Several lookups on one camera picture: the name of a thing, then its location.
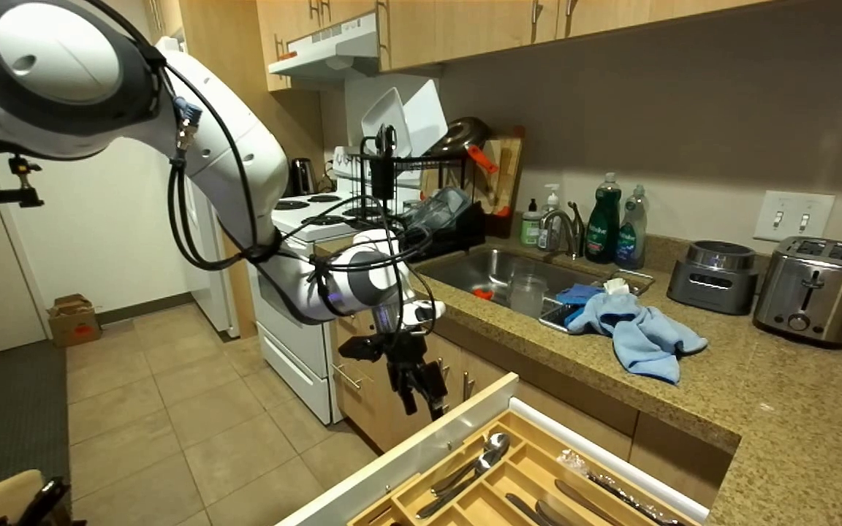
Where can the dark blue sponge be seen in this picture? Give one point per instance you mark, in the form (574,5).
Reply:
(571,297)

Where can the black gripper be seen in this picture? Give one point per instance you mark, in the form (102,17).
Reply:
(405,353)

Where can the white plastic cutting board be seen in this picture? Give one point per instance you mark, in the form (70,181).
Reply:
(415,113)

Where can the silver metal spoon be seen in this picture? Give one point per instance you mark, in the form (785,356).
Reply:
(495,449)

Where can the bamboo cutlery organizer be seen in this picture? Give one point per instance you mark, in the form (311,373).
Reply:
(535,454)

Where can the light blue cloth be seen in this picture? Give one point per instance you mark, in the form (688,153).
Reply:
(636,337)

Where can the stainless steel sink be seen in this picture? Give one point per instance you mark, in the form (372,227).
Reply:
(459,267)

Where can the white electric stove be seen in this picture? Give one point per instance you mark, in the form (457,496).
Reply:
(293,366)

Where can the silver two-slot toaster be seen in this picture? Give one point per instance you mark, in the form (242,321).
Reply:
(817,293)

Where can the grey plastic container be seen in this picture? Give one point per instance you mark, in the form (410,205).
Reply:
(438,208)

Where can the metal sink faucet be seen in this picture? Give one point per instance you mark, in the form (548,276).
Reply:
(561,230)

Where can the dark grey floor mat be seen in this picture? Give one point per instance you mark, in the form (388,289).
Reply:
(0,420)

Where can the white light switch plate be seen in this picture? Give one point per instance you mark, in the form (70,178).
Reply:
(792,219)

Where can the black frying pan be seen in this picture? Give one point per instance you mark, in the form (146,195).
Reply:
(467,137)

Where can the white range hood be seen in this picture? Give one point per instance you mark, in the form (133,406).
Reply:
(334,48)

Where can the small green soap bottle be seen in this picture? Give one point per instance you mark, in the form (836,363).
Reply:
(530,232)

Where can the small black countertop appliance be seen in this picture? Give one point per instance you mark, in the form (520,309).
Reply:
(714,280)

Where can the light wood kitchen drawer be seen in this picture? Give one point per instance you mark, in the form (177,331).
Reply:
(429,441)

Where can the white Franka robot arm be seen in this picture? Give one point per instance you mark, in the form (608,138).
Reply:
(235,166)

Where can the light wood wall cabinets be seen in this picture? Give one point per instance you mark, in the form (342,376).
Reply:
(459,30)

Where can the black kettle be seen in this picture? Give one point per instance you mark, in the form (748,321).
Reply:
(301,178)

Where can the small red dish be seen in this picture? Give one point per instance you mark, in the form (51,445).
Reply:
(481,292)

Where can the light wood base cabinet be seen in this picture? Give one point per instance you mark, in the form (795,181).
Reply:
(365,400)

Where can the small cardboard box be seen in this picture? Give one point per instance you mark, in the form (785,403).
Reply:
(70,322)

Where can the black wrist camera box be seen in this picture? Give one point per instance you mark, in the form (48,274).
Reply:
(362,350)

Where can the wooden cutting board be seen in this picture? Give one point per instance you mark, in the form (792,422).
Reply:
(510,178)

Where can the clear drinking glass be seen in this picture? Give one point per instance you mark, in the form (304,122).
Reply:
(526,297)

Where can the white refrigerator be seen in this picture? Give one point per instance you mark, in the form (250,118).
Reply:
(212,293)

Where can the green dish soap bottle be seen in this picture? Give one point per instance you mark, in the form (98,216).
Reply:
(602,224)

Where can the clear blue soap bottle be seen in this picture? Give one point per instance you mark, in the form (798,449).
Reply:
(628,239)

